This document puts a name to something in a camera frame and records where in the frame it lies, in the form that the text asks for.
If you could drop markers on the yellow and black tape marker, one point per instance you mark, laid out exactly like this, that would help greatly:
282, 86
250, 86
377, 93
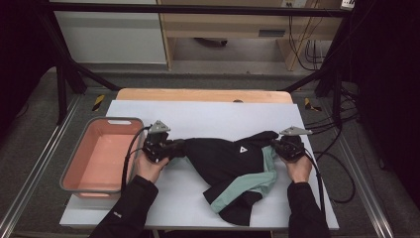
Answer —
310, 105
98, 103

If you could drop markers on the black and green shirt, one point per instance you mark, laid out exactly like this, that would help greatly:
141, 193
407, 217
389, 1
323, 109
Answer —
221, 162

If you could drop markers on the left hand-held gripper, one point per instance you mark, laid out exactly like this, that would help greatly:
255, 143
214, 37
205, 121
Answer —
157, 145

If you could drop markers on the white power strip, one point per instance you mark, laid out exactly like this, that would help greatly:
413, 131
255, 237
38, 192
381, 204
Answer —
348, 4

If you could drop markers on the white cabinet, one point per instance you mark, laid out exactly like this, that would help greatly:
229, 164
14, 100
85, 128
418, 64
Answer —
112, 36

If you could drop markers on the aluminium floor rail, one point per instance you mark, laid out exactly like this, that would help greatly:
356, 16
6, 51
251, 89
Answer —
366, 195
36, 168

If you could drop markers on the black metal stand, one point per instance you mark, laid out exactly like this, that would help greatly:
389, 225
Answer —
62, 89
336, 95

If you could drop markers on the pink basin with grey rim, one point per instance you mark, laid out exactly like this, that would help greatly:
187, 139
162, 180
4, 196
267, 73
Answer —
99, 158

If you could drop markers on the white table cover sheet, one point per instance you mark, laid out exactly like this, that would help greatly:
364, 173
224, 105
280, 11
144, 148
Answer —
204, 115

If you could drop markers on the black metal crossbar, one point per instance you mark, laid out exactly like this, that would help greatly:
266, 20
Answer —
198, 9

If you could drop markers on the person's right hand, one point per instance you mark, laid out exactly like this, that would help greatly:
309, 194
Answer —
299, 172

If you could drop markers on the person's left hand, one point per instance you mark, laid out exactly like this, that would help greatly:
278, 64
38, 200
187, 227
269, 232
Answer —
150, 170

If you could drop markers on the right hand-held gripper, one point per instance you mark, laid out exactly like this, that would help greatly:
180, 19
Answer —
290, 148

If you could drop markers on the wooden desk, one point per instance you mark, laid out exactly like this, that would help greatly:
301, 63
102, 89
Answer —
228, 24

